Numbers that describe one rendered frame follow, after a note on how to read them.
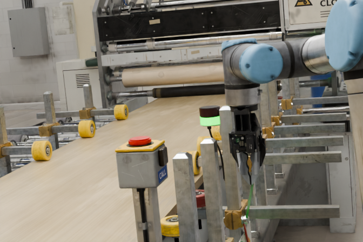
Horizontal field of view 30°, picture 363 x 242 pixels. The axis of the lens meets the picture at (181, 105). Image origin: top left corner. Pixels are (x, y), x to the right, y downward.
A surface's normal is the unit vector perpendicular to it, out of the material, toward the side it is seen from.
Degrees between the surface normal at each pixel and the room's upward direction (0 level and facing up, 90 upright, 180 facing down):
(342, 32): 83
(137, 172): 90
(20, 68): 90
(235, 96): 90
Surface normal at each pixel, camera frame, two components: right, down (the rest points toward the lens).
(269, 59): 0.15, 0.12
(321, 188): -0.26, 0.15
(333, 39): -0.97, -0.01
